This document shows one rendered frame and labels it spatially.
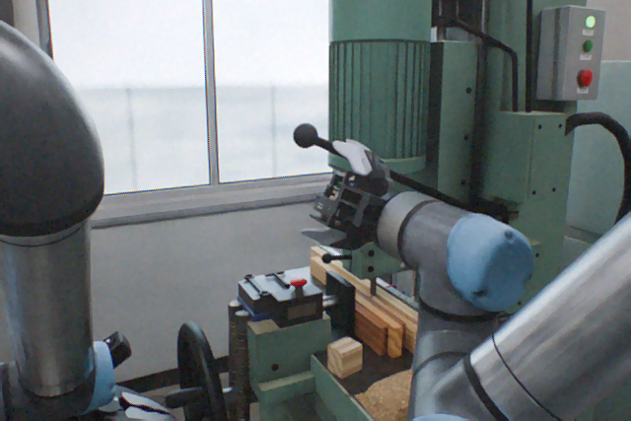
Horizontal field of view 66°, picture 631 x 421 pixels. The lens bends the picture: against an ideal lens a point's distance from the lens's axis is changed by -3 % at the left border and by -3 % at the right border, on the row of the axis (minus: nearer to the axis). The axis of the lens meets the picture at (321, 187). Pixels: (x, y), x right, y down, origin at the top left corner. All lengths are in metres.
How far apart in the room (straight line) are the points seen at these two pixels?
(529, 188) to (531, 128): 0.10
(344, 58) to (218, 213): 1.47
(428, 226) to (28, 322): 0.36
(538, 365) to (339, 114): 0.59
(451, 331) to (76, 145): 0.34
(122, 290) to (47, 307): 1.77
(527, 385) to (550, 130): 0.61
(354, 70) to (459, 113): 0.22
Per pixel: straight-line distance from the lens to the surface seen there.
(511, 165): 0.90
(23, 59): 0.33
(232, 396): 0.94
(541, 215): 1.07
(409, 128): 0.84
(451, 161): 0.92
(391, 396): 0.75
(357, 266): 0.92
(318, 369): 0.87
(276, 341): 0.85
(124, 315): 2.27
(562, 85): 0.96
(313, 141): 0.67
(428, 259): 0.47
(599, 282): 0.35
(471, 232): 0.44
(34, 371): 0.56
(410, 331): 0.89
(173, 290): 2.26
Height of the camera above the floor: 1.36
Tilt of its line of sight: 12 degrees down
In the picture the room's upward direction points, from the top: straight up
